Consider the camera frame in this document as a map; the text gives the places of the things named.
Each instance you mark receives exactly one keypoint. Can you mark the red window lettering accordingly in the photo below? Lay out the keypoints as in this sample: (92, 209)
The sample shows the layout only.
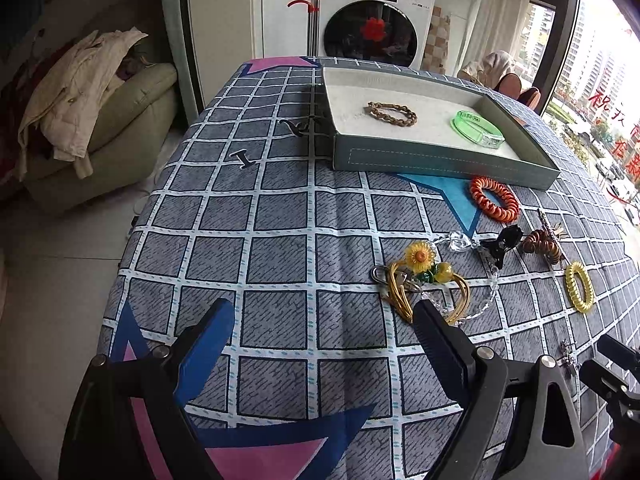
(600, 102)

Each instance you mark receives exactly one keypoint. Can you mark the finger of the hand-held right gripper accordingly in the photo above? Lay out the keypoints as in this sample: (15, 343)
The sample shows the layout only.
(620, 351)
(607, 379)

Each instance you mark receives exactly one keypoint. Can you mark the silver spiked hair clip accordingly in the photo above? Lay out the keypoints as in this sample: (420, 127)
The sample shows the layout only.
(546, 222)

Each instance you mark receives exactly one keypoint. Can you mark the white curtain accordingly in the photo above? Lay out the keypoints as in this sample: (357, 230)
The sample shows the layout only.
(495, 10)

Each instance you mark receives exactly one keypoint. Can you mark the beige jacket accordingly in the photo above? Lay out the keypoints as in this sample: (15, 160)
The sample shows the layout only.
(75, 85)

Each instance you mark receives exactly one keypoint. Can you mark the dark window frame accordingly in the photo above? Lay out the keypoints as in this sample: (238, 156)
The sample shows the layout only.
(562, 25)

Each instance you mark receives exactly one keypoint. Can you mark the small silver charm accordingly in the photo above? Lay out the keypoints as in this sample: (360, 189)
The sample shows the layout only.
(567, 357)

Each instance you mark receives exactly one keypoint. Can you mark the black hair claw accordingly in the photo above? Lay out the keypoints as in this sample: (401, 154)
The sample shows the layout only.
(500, 245)

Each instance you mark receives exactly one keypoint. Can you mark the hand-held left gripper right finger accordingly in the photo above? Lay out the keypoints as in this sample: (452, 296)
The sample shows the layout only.
(436, 352)

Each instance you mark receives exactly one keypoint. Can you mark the white cabinet panel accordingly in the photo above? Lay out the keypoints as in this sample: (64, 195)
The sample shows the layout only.
(225, 20)

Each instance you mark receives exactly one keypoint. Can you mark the beige cloth bag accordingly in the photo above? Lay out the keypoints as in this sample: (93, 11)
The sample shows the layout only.
(495, 67)

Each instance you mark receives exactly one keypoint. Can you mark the beige sofa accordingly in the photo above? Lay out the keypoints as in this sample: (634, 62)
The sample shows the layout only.
(135, 105)

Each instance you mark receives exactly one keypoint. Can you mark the grey shallow tray box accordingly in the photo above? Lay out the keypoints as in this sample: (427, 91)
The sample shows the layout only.
(425, 160)

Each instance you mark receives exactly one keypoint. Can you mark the grey door frame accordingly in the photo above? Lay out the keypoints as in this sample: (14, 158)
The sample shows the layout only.
(175, 20)

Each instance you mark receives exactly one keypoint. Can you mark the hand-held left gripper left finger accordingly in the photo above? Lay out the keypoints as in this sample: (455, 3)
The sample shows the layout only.
(205, 345)

